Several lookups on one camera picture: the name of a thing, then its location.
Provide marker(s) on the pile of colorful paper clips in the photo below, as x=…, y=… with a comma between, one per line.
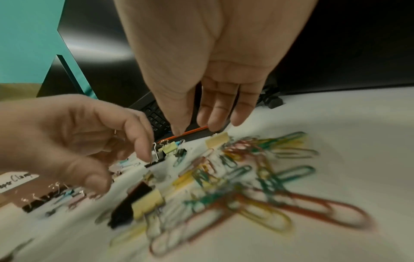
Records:
x=258, y=202

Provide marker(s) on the pile of mixed coloured clips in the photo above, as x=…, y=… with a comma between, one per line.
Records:
x=123, y=209

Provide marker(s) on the black keyboard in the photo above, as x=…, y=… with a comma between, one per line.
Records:
x=155, y=117

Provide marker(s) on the black laptop with orange stripe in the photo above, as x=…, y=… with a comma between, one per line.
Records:
x=200, y=135

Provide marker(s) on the wide black computer monitor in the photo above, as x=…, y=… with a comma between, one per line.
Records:
x=97, y=51

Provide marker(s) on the person's left hand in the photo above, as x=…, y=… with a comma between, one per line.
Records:
x=64, y=138

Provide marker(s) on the person's right hand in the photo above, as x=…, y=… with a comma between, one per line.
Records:
x=210, y=46

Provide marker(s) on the spread of pastel binder clips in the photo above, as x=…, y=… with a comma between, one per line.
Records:
x=35, y=204

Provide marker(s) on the orange divided sorting box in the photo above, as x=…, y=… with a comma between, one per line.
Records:
x=48, y=183

